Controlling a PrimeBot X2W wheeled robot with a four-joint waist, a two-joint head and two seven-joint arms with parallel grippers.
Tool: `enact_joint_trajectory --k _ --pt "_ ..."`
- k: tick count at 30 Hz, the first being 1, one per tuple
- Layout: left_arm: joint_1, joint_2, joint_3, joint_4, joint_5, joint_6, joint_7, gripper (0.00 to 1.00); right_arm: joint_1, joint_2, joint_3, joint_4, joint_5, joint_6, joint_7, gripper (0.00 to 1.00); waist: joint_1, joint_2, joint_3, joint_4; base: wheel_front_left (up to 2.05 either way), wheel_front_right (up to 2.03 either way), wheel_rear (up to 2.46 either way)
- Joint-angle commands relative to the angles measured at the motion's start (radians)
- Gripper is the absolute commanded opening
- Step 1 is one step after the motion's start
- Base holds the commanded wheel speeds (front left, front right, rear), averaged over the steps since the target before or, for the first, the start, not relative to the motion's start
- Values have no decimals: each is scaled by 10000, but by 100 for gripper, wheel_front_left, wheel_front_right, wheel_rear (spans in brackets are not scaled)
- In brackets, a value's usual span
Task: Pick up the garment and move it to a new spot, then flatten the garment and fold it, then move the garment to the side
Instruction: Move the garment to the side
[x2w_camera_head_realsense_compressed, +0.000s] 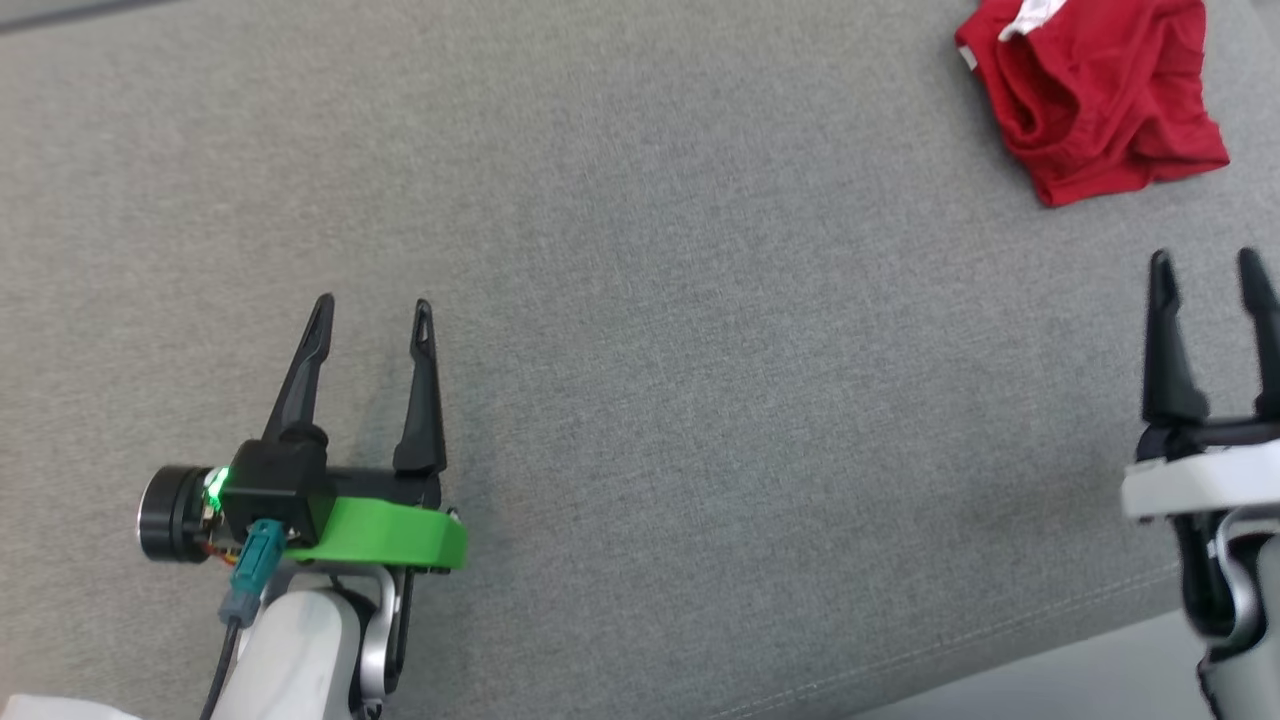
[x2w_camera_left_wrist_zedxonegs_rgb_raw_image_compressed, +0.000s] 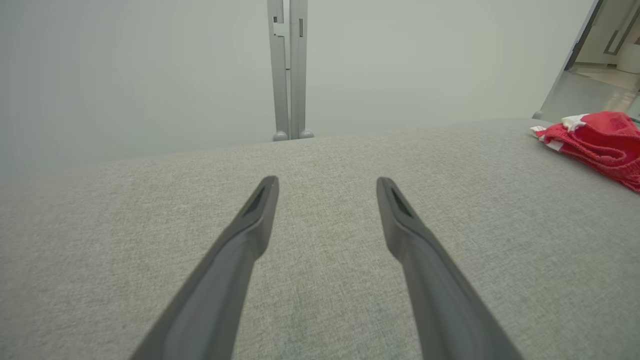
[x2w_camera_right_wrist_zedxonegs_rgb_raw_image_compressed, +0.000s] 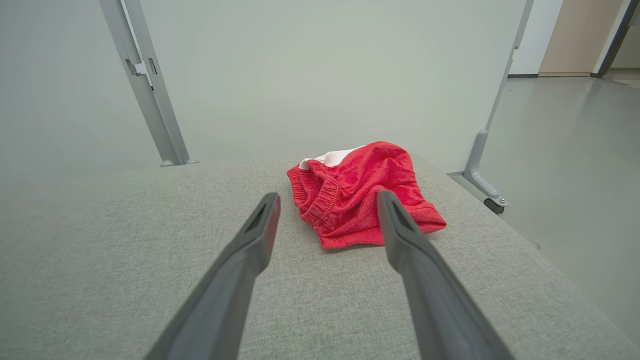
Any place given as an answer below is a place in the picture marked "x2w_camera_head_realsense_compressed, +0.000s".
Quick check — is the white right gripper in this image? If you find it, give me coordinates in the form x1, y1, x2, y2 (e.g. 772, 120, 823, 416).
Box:
1120, 247, 1280, 522

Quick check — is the left camera cable teal connector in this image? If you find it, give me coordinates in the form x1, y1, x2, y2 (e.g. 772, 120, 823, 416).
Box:
198, 518, 288, 720

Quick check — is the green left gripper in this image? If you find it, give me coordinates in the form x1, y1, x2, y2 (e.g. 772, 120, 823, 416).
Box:
262, 293, 469, 574

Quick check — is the red shorts white hem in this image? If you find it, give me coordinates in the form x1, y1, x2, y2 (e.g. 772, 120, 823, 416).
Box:
954, 0, 1232, 209

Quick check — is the grey fabric sofa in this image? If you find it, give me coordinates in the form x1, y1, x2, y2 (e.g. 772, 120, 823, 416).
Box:
0, 0, 1280, 720

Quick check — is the black cylindrical left gripper motor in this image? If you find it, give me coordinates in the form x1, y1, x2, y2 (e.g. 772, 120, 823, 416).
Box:
137, 465, 223, 564

